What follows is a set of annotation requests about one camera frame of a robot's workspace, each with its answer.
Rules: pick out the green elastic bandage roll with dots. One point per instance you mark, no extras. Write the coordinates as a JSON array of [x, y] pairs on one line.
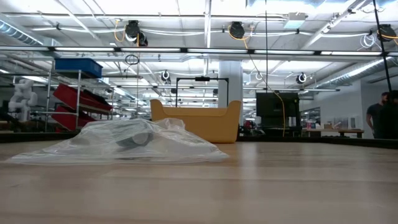
[[136, 139]]

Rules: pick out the blue storage bin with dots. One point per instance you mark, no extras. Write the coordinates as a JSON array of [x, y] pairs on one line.
[[77, 67]]

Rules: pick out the white building column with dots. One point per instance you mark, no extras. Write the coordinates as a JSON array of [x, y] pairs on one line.
[[230, 81]]

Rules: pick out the red storage bin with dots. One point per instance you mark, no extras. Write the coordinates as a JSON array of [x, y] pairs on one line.
[[77, 98], [68, 119]]

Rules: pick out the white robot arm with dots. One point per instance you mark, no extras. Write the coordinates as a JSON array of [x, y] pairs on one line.
[[23, 96]]

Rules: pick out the metal shelf rack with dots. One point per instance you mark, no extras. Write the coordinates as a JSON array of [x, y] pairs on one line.
[[78, 102]]

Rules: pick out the clear plastic zip bag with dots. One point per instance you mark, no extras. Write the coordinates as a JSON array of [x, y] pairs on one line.
[[174, 146]]

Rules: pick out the black cabinet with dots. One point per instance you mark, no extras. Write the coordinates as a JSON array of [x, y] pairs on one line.
[[273, 109]]

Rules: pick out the wooden work table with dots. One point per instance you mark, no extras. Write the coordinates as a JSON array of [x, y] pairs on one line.
[[332, 130]]

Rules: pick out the person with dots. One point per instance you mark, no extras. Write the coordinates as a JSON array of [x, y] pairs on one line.
[[374, 118]]

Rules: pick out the thin black slanted pole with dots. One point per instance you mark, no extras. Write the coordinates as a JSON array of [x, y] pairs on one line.
[[382, 46]]

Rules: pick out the long ceiling light bar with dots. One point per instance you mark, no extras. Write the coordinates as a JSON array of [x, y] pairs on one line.
[[202, 50]]

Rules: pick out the yellow plastic bin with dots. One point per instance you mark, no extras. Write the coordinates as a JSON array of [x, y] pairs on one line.
[[211, 124]]

